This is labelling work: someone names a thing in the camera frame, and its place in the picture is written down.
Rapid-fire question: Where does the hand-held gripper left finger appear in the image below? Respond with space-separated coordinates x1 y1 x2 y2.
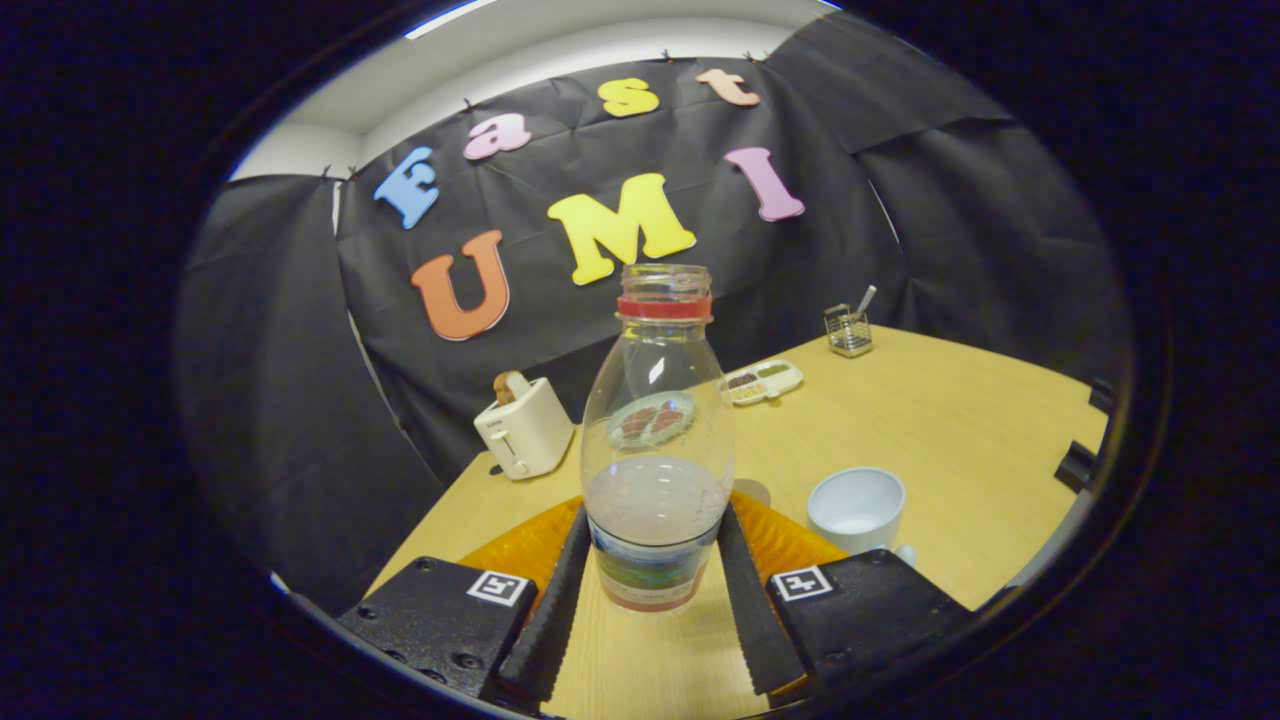
340 497 593 713

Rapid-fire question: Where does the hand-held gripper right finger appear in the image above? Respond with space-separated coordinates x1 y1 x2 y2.
717 490 976 698

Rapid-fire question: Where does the clear juice bottle red collar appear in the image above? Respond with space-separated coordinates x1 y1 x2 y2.
580 263 736 613

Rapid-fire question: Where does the white cup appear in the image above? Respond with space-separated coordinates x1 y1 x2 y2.
806 467 916 566

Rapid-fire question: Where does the white toaster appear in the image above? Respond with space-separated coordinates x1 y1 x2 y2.
473 377 576 481

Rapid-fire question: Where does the pale green plate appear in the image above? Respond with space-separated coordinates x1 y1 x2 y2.
607 390 698 451

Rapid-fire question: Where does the white divided seed tray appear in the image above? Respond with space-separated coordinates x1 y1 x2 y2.
722 359 804 406

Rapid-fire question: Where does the wooden table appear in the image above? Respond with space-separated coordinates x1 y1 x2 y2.
365 325 1111 720

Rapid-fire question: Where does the wire mesh basket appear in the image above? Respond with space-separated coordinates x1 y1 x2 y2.
823 304 874 359

